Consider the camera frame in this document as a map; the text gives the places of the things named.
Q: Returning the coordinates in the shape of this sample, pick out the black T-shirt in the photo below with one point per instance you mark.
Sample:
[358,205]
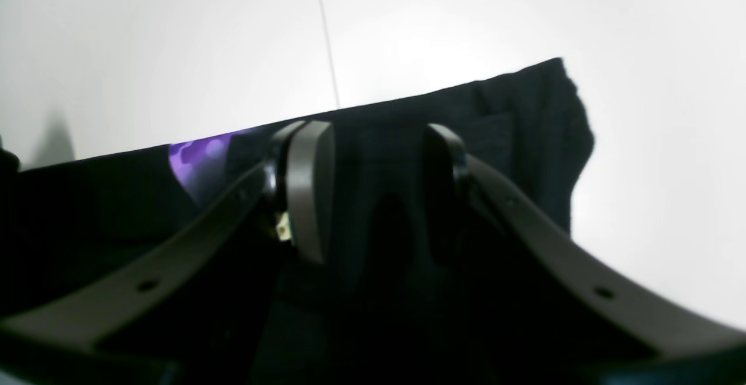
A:
[257,313]

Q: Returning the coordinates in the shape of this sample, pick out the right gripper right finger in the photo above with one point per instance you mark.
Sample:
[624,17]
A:
[471,207]

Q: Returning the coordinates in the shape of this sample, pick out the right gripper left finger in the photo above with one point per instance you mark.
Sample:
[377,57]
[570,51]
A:
[295,183]

